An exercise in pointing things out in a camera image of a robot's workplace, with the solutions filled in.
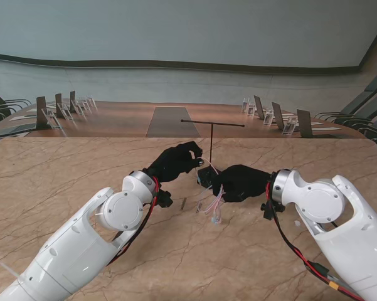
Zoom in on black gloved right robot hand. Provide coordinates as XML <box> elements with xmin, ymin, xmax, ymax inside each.
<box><xmin>211</xmin><ymin>164</ymin><xmax>272</xmax><ymax>203</ymax></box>

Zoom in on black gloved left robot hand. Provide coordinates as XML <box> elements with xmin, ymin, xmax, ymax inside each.
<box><xmin>144</xmin><ymin>140</ymin><xmax>206</xmax><ymax>183</ymax></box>

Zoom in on pink wired earphone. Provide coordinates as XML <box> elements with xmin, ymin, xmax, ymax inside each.
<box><xmin>194</xmin><ymin>156</ymin><xmax>226</xmax><ymax>226</ymax></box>

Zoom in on black T rack marble base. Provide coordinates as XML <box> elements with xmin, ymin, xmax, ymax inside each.
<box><xmin>180</xmin><ymin>119</ymin><xmax>246</xmax><ymax>189</ymax></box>

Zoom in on grey table runner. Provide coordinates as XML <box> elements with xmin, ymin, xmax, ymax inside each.
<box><xmin>146</xmin><ymin>106</ymin><xmax>201</xmax><ymax>138</ymax></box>

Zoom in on brown wooden conference table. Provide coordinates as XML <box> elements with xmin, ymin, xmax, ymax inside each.
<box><xmin>0</xmin><ymin>100</ymin><xmax>364</xmax><ymax>140</ymax></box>

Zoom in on white zip tie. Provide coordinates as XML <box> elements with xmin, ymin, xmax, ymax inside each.
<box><xmin>0</xmin><ymin>261</ymin><xmax>21</xmax><ymax>280</ymax></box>

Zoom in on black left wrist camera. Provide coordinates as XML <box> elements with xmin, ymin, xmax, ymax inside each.
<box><xmin>156</xmin><ymin>189</ymin><xmax>174</xmax><ymax>208</ymax></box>

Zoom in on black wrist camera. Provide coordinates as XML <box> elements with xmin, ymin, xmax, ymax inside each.
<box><xmin>260</xmin><ymin>200</ymin><xmax>286</xmax><ymax>221</ymax></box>
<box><xmin>156</xmin><ymin>189</ymin><xmax>174</xmax><ymax>208</ymax></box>

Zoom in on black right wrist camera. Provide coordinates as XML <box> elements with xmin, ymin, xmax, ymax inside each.
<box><xmin>260</xmin><ymin>200</ymin><xmax>286</xmax><ymax>221</ymax></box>

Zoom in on red black left arm cables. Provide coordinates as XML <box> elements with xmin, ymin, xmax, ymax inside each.
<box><xmin>106</xmin><ymin>177</ymin><xmax>162</xmax><ymax>267</ymax></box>

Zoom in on red black arm cables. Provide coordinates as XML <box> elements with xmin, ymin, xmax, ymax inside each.
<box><xmin>106</xmin><ymin>177</ymin><xmax>162</xmax><ymax>267</ymax></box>
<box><xmin>265</xmin><ymin>181</ymin><xmax>364</xmax><ymax>301</ymax></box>

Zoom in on red black right arm cables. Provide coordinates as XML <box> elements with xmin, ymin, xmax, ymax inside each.
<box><xmin>265</xmin><ymin>181</ymin><xmax>364</xmax><ymax>301</ymax></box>

